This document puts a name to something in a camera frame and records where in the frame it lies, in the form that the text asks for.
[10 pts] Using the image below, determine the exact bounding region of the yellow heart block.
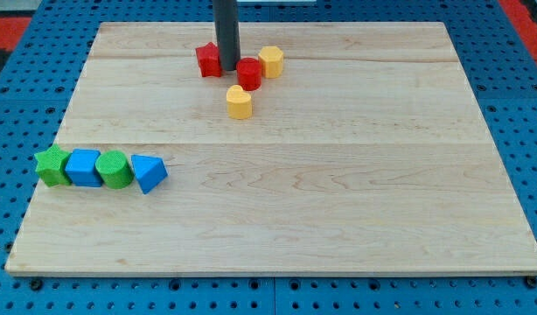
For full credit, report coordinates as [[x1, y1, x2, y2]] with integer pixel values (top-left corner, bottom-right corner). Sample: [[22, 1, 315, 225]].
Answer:
[[226, 85, 253, 120]]

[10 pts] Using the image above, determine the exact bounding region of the yellow hexagon block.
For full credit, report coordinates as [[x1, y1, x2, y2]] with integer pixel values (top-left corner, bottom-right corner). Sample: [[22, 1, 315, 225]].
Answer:
[[258, 46, 284, 79]]

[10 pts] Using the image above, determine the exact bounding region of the red cylinder block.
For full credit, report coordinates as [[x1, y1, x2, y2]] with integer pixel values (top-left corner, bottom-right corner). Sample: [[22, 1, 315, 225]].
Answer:
[[236, 58, 262, 91]]

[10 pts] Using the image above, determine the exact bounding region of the light wooden board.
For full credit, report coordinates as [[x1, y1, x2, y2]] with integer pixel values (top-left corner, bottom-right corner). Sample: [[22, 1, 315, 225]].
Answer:
[[5, 22, 537, 277]]

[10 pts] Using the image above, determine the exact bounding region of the red star block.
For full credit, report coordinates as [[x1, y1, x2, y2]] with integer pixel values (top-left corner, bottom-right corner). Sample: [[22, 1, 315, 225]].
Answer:
[[195, 42, 222, 77]]

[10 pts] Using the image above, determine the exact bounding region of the blue triangle block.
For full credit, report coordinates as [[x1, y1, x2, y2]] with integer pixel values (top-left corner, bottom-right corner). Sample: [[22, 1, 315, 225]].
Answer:
[[131, 155, 168, 194]]

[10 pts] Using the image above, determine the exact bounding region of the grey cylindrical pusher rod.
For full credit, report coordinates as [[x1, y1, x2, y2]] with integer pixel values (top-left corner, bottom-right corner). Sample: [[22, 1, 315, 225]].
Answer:
[[213, 0, 241, 71]]

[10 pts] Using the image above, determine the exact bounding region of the green cylinder block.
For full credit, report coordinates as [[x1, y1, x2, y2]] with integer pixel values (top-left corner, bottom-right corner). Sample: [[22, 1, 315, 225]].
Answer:
[[95, 150, 134, 189]]

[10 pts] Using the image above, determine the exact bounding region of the blue cube block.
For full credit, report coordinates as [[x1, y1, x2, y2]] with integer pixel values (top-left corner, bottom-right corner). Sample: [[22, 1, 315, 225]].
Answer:
[[65, 149, 103, 187]]

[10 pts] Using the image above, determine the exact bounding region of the green star block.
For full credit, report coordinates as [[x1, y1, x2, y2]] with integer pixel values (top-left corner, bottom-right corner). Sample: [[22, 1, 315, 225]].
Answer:
[[34, 144, 72, 187]]

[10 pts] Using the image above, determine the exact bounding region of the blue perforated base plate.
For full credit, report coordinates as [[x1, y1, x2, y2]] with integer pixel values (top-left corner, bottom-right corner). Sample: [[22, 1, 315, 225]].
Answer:
[[0, 0, 537, 314]]

